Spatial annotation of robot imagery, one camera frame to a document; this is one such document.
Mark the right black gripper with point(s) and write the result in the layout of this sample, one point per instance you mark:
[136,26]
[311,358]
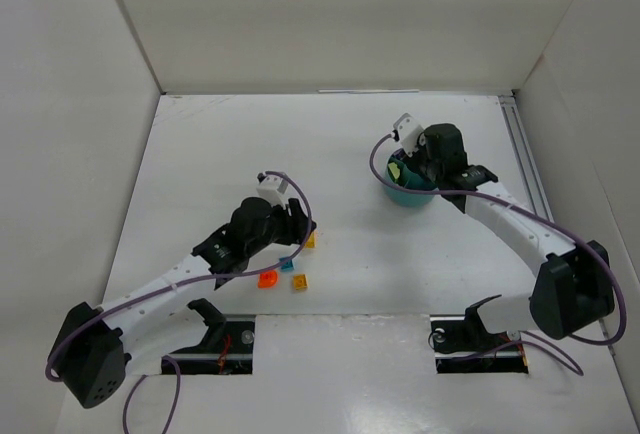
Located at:
[430,169]

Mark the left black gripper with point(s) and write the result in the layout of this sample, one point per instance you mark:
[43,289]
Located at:
[296,222]

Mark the yellow long lego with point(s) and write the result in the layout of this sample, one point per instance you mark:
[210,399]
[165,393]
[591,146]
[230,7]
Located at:
[311,241]

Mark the lime green lego brick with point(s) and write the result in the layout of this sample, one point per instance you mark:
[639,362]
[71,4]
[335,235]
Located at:
[395,172]

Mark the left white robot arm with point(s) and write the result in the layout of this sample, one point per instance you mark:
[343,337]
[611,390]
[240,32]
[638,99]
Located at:
[95,346]

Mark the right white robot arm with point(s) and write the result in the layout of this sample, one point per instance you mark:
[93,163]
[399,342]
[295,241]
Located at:
[574,284]

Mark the teal round divided container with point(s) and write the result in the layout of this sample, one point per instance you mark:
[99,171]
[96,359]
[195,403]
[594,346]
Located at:
[411,181]

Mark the teal small square lego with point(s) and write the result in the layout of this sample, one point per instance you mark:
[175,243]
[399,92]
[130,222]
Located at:
[286,264]

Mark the orange square lego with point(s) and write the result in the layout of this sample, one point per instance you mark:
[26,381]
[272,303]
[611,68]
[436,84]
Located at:
[299,282]

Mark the orange round lego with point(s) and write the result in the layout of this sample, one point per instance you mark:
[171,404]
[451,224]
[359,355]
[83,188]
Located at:
[268,279]

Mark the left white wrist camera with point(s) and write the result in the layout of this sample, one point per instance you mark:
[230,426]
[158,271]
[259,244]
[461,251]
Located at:
[272,188]

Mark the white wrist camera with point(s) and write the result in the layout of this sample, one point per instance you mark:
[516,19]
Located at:
[272,188]
[407,131]

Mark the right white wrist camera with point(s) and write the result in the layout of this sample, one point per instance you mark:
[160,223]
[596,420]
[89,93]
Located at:
[407,131]

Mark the aluminium rail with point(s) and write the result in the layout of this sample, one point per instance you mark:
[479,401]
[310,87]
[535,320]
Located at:
[533,185]

